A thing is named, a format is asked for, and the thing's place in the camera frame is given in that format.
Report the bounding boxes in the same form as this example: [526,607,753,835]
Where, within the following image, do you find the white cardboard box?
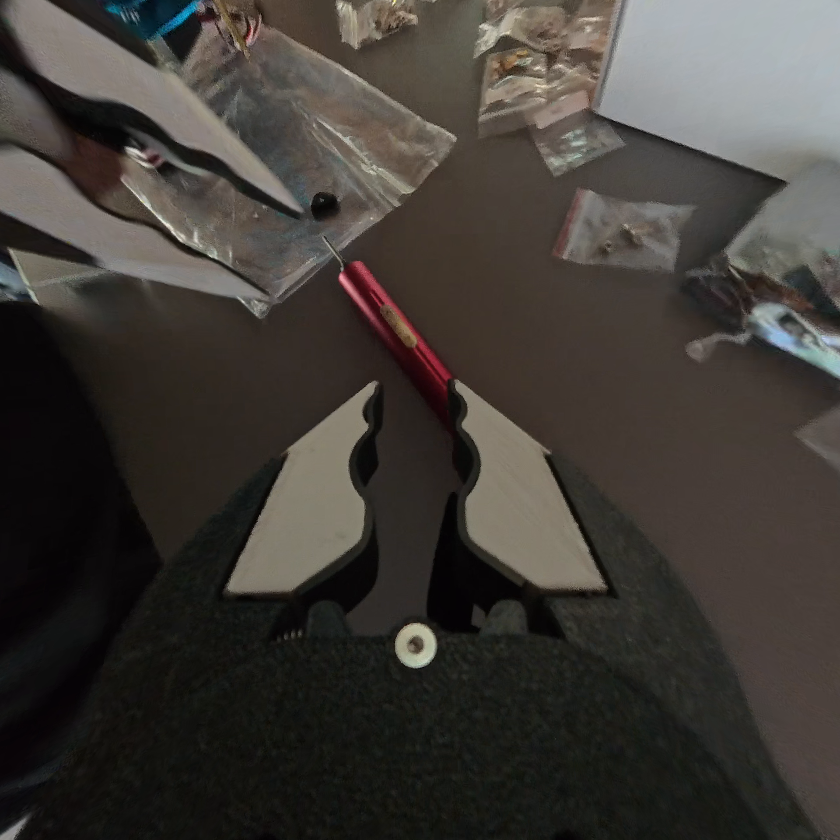
[594,0,840,181]

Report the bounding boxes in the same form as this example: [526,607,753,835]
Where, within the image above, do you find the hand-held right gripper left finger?
[222,379,385,599]

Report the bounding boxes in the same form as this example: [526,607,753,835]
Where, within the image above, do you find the red screwdriver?
[322,236,460,441]

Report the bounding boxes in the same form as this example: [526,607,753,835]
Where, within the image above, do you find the red-edged screw zip bag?
[553,188,697,273]

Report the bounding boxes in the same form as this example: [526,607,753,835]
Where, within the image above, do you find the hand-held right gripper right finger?
[446,378,609,595]

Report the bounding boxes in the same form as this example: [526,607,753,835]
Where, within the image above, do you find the pile of small parts bags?
[336,0,627,178]

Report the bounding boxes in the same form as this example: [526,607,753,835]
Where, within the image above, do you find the torn printed packaging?
[682,164,840,378]

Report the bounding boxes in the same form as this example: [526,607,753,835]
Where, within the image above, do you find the large clear plastic bag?
[121,26,458,319]

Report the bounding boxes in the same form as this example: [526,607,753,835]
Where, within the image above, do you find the person in black shirt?
[0,301,164,795]

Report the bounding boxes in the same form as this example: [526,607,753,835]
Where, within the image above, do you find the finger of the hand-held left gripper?
[0,146,271,306]
[0,0,307,221]

